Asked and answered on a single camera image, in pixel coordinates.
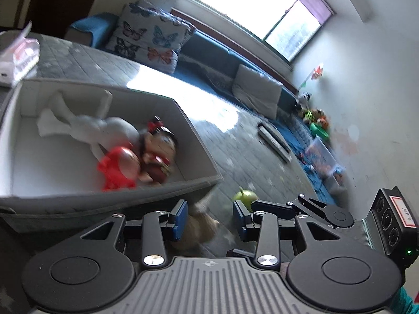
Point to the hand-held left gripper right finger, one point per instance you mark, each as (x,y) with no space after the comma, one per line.
(240,220)

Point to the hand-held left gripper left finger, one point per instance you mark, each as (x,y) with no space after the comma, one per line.
(180,220)

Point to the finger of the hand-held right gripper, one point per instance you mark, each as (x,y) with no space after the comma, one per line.
(242,253)
(278,207)

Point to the tan plush toy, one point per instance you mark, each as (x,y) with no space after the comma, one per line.
(199,227)

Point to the green toy apple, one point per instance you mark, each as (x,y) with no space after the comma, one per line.
(245,196)

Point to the brown-haired doll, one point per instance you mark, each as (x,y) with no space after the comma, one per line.
(158,152)

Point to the red plush toy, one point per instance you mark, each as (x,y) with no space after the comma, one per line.
(121,166)

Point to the white plush rabbit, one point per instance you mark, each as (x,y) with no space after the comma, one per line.
(95,127)

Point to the grey cardboard box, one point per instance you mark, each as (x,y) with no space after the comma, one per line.
(59,176)

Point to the person's right forearm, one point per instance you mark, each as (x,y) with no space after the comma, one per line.
(410,301)

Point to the clear plastic container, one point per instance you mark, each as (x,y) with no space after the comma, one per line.
(322,160)

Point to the grey remote control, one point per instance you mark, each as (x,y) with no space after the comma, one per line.
(275,141)

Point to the green toy bowl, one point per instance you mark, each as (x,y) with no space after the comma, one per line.
(319,130)

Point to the pile of small toys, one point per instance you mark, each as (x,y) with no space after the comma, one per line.
(312,113)

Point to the plain grey pillow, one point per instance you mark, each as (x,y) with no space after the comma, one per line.
(257,90)

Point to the blue sofa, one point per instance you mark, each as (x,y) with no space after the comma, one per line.
(209,47)

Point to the butterfly print pillow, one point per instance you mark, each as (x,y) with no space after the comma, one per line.
(147,36)

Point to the window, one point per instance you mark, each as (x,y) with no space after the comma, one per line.
(248,3)

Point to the white plastic bag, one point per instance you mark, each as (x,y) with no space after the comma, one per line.
(19,59)

